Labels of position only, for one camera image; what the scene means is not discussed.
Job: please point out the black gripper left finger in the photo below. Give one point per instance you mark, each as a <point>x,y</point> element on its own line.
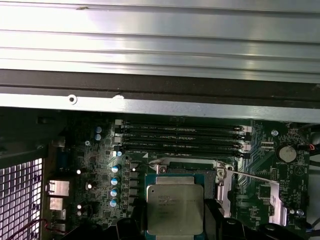
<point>138,220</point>

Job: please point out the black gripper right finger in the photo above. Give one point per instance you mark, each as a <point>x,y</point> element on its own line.
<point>212,220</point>

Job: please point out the silver-topped CPU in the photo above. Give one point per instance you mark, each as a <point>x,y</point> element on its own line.
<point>172,207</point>

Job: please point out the RAM slot with white latches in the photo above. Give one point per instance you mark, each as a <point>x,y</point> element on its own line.
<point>212,145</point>
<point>212,127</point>

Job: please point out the blue-top capacitor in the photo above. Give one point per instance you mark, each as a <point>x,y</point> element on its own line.
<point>98,129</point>
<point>115,180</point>
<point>113,202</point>
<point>98,137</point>
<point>119,153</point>
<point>114,192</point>
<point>116,168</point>

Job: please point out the green motherboard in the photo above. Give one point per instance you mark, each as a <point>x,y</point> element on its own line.
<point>100,162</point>

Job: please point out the silver rear port block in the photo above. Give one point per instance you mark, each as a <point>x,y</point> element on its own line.
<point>60,187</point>
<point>57,206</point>

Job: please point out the blue rear port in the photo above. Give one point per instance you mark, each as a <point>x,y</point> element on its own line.
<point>64,158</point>

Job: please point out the round silver coin battery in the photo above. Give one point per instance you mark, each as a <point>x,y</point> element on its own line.
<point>287,153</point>

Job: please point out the black and silver PC case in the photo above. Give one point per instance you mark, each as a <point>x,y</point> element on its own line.
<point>175,105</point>

